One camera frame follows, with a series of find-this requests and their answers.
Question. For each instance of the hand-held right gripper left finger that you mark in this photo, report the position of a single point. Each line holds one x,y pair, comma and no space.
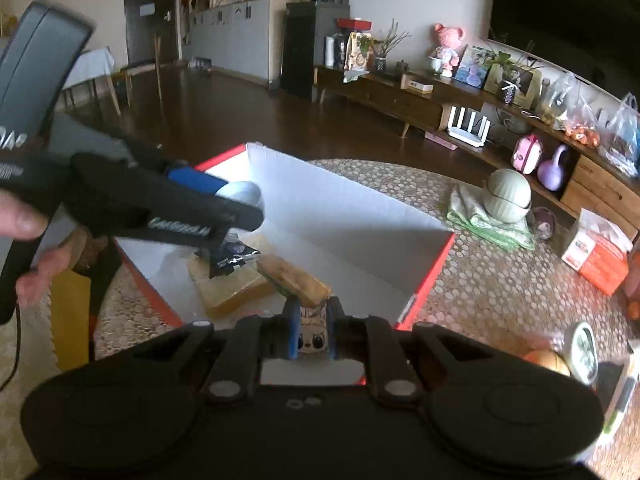
289,331

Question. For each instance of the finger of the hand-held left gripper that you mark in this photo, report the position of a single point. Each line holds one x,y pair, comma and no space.
192,179
165,215

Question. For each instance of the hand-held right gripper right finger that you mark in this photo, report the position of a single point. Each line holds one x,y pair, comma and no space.
334,331

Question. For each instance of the cartoon cat face trinket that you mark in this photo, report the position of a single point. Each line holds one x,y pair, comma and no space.
311,335

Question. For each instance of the small bread loaf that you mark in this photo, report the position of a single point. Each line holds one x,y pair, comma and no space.
297,280

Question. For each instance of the bagged sliced bread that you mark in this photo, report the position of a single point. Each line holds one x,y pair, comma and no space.
230,295

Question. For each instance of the black snack packet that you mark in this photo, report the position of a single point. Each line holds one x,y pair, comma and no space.
232,256

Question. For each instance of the red cardboard box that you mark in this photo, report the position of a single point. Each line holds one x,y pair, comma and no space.
325,220

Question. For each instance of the person's left hand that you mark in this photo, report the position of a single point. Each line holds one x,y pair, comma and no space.
20,220

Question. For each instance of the dining table with white cloth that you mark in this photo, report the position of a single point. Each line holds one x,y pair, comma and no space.
92,67

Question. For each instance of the wooden chair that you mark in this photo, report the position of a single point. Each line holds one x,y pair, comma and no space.
140,67

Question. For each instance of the dark wooden door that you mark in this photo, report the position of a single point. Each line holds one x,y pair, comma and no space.
150,20

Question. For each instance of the yellow cloth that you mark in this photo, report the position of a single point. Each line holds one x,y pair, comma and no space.
70,320

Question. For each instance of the lace floral tablecloth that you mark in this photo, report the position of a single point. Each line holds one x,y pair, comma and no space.
500,300

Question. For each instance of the black cabinet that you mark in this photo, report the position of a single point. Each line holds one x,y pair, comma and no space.
312,50

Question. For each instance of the green-edged folded cloth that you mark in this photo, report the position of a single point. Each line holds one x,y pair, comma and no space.
480,225

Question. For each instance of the white paper roll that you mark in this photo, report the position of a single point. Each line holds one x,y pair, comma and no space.
330,51

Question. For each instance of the floral snack bag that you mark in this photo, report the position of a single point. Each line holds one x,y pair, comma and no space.
358,52

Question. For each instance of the orange plush dog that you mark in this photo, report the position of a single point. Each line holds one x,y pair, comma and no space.
547,361

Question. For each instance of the wooden television cabinet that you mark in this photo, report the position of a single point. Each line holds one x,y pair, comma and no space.
400,100

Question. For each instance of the dried plant in vase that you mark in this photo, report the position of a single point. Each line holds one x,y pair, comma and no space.
382,62

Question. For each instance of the red flat box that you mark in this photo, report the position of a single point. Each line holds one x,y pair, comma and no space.
354,25

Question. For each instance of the clear glass jar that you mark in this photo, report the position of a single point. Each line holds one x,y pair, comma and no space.
543,224

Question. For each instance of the small dark teapot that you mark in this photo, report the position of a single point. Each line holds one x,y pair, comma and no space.
402,67

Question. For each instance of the white router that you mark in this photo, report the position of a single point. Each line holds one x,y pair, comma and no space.
468,132

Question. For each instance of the yellow white box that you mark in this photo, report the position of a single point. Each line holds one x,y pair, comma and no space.
417,84

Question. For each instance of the pale green alarm clock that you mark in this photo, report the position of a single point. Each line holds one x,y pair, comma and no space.
583,350

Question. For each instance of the pink toy case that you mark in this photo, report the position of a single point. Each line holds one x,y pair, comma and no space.
526,155

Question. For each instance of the purple gourd-shaped toy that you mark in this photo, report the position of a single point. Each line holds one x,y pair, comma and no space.
552,175

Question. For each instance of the orange tissue box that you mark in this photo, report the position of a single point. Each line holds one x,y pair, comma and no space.
595,260

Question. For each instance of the pink bear figurine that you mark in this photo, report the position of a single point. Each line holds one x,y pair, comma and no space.
447,50

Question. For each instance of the small plant in dark vase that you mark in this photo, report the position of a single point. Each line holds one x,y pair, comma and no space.
507,92

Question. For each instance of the blue pink photo print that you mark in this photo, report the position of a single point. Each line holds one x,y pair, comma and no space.
472,70

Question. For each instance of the plastic-covered fruit container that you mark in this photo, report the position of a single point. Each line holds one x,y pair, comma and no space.
634,290

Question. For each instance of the plastic bag of oranges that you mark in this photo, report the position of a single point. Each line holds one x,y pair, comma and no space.
582,132

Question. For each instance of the clear plastic bag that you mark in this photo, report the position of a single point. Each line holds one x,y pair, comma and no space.
557,102

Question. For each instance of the plastic bag with dark contents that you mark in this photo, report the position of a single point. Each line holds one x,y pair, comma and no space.
622,140

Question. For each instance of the white wall cabinet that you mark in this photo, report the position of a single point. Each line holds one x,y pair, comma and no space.
230,30

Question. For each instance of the beige photo frame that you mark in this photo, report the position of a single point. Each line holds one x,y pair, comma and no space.
525,82

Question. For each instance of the black wall television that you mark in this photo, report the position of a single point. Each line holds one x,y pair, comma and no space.
565,10

